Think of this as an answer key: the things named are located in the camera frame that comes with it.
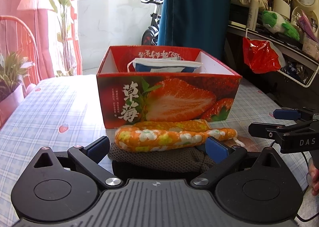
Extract grey knitted cloth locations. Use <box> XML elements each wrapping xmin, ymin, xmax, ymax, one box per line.
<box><xmin>108</xmin><ymin>143</ymin><xmax>215</xmax><ymax>173</ymax></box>

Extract blue white packet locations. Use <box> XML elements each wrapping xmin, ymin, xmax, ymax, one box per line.
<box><xmin>127</xmin><ymin>58</ymin><xmax>203</xmax><ymax>73</ymax></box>

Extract person right hand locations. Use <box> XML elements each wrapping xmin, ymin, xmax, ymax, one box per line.
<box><xmin>307</xmin><ymin>158</ymin><xmax>319</xmax><ymax>196</ymax></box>

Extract plaid strawberry tablecloth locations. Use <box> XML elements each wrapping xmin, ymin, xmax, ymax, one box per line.
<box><xmin>1</xmin><ymin>75</ymin><xmax>308</xmax><ymax>226</ymax></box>

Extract red plastic bag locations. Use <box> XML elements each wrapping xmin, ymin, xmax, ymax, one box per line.
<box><xmin>243</xmin><ymin>37</ymin><xmax>287</xmax><ymax>74</ymax></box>

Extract clear plastic jar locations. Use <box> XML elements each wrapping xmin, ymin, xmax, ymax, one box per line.
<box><xmin>302</xmin><ymin>36</ymin><xmax>319</xmax><ymax>61</ymax></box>

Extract red strawberry cardboard box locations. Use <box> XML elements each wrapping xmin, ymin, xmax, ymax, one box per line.
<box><xmin>96</xmin><ymin>45</ymin><xmax>241</xmax><ymax>129</ymax></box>

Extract green white plush toy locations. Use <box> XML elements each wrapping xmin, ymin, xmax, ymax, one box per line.
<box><xmin>262</xmin><ymin>10</ymin><xmax>300</xmax><ymax>41</ymax></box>

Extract white brush holder cup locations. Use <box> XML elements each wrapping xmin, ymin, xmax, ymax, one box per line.
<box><xmin>273</xmin><ymin>0</ymin><xmax>290</xmax><ymax>19</ymax></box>

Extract white spray bottle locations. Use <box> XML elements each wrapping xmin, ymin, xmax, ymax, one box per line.
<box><xmin>246</xmin><ymin>0</ymin><xmax>259</xmax><ymax>30</ymax></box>

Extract black exercise bike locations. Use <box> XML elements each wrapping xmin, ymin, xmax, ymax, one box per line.
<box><xmin>141</xmin><ymin>0</ymin><xmax>164</xmax><ymax>45</ymax></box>

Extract teal curtain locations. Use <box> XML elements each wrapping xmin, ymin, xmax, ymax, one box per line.
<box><xmin>157</xmin><ymin>0</ymin><xmax>231</xmax><ymax>60</ymax></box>

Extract white wire rack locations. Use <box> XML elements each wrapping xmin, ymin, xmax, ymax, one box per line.
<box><xmin>245</xmin><ymin>29</ymin><xmax>318</xmax><ymax>88</ymax></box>

